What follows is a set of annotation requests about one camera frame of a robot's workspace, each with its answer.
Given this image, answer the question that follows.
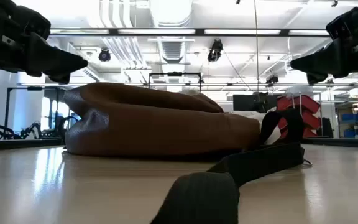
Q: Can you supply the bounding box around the black overhead crossbar with lights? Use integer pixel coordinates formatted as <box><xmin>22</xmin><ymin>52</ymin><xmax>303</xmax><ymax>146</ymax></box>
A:
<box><xmin>50</xmin><ymin>27</ymin><xmax>331</xmax><ymax>35</ymax></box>

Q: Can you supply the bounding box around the thin hanging cable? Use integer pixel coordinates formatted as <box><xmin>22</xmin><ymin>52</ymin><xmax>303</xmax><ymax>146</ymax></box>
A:
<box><xmin>253</xmin><ymin>0</ymin><xmax>260</xmax><ymax>91</ymax></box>

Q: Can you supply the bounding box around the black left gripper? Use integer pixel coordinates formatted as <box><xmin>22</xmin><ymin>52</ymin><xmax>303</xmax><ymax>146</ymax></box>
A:
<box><xmin>0</xmin><ymin>0</ymin><xmax>89</xmax><ymax>84</ymax></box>

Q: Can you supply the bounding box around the black overhead camera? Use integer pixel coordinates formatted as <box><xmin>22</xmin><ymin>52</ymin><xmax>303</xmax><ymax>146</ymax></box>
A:
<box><xmin>207</xmin><ymin>39</ymin><xmax>224</xmax><ymax>62</ymax></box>

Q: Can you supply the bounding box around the black distant ceiling camera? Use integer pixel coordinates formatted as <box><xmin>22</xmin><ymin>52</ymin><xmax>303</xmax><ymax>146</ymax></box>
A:
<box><xmin>265</xmin><ymin>73</ymin><xmax>280</xmax><ymax>85</ymax></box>

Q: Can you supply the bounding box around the black neighbouring station frame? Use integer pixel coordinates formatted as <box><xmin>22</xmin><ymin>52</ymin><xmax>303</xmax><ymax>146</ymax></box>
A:
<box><xmin>4</xmin><ymin>86</ymin><xmax>70</xmax><ymax>138</ymax></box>

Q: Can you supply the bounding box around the black ceiling spot lamp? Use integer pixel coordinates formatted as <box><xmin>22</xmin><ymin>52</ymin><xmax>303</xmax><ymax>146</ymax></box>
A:
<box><xmin>98</xmin><ymin>48</ymin><xmax>111</xmax><ymax>62</ymax></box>

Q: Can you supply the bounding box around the blue storage bins shelf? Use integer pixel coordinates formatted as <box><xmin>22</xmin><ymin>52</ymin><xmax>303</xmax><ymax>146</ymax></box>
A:
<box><xmin>340</xmin><ymin>113</ymin><xmax>358</xmax><ymax>138</ymax></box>

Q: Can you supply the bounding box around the red storage bin rack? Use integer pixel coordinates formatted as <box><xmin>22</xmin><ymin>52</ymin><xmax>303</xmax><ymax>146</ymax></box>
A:
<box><xmin>277</xmin><ymin>95</ymin><xmax>321</xmax><ymax>138</ymax></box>

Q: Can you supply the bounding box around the cream canvas backpack brown base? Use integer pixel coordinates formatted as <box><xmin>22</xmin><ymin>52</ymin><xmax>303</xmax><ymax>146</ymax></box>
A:
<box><xmin>62</xmin><ymin>82</ymin><xmax>306</xmax><ymax>224</ymax></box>

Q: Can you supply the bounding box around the black monitor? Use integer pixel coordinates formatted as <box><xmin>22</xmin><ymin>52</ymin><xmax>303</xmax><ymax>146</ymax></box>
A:
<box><xmin>232</xmin><ymin>93</ymin><xmax>278</xmax><ymax>113</ymax></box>

